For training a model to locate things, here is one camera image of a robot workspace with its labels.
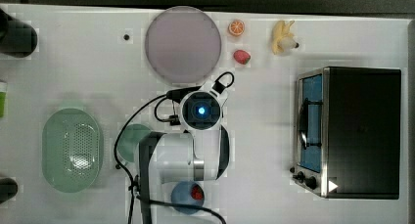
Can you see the white gripper with camera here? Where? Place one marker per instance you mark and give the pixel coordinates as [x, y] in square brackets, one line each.
[202, 109]

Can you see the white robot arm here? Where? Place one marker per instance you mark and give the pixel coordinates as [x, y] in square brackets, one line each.
[200, 152]

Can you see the green perforated strainer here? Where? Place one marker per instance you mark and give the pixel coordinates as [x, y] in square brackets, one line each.
[72, 150]

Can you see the red toy strawberry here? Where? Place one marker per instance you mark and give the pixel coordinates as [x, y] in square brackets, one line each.
[241, 57]

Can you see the grey round plate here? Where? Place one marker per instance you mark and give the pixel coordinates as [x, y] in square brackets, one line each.
[183, 45]

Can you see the red fruit toy in bowl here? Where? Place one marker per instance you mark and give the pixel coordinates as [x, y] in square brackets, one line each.
[197, 193]

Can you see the green cup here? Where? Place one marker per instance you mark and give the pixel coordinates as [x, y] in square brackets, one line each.
[129, 140]

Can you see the blue bowl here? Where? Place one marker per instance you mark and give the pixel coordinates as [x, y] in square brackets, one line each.
[181, 194]

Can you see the orange slice toy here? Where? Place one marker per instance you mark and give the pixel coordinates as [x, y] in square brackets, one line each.
[236, 28]

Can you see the peeled banana toy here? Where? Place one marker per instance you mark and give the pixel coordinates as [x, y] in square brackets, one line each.
[282, 38]

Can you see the silver toaster oven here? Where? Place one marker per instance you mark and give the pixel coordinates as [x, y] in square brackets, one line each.
[348, 133]

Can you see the bright green object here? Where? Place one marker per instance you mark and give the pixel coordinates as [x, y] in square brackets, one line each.
[3, 93]

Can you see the black object at edge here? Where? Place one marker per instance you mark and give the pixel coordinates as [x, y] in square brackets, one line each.
[8, 189]

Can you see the black cylinder post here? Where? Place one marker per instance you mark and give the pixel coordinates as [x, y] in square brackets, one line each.
[17, 39]

